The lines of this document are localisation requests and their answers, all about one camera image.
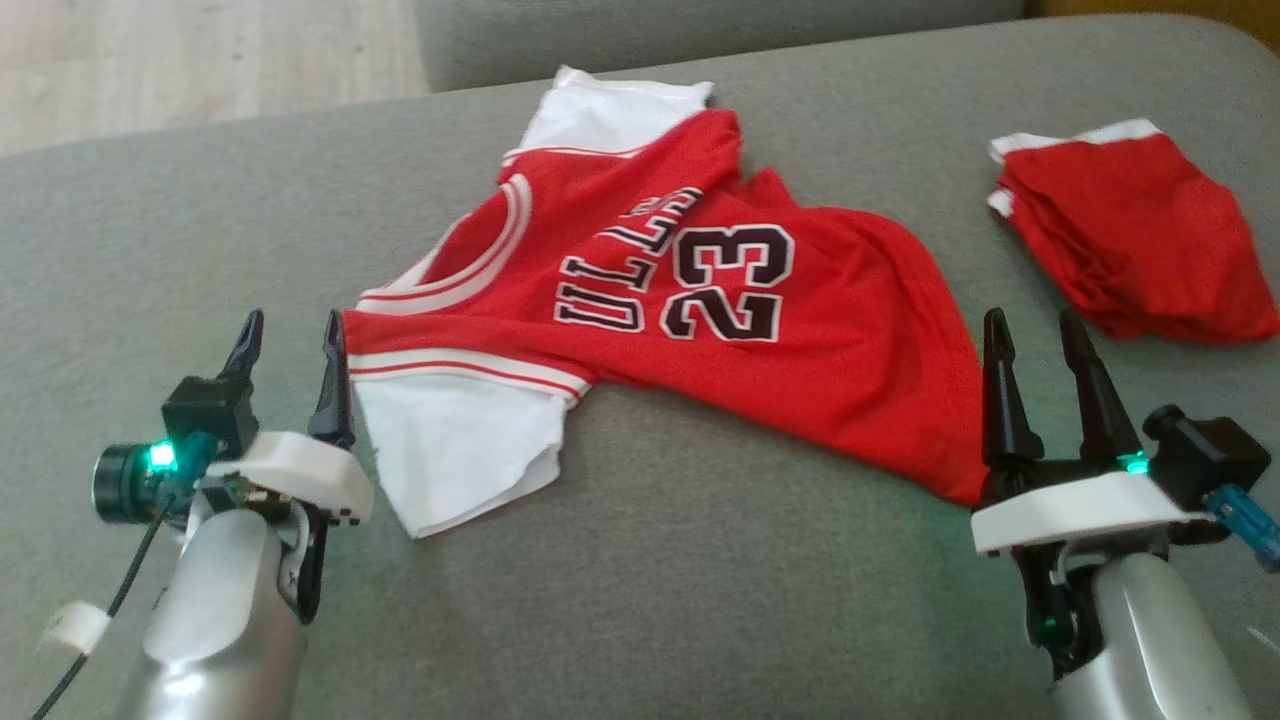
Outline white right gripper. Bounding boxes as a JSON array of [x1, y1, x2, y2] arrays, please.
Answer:
[[970, 308, 1213, 683]]

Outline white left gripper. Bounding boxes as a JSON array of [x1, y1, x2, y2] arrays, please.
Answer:
[[205, 308, 375, 627]]

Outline red shorts with white trim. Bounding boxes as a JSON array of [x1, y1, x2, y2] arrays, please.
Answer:
[[988, 118, 1280, 345]]

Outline red jersey number 23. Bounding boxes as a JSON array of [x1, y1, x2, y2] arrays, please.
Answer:
[[343, 65, 993, 539]]

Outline grey fabric sofa seat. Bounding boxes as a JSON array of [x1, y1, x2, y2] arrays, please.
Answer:
[[0, 12, 1280, 720]]

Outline yellow brown furniture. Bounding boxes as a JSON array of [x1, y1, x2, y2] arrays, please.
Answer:
[[1028, 0, 1280, 53]]

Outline grey sofa back cushion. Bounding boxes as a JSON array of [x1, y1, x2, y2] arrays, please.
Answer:
[[415, 0, 1026, 93]]

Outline teal camera cable connector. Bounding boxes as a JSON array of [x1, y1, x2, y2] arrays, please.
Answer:
[[1205, 487, 1280, 574]]

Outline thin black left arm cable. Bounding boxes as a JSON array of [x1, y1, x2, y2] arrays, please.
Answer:
[[30, 500, 171, 720]]

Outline white cable tag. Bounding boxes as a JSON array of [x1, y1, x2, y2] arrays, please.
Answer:
[[38, 602, 111, 658]]

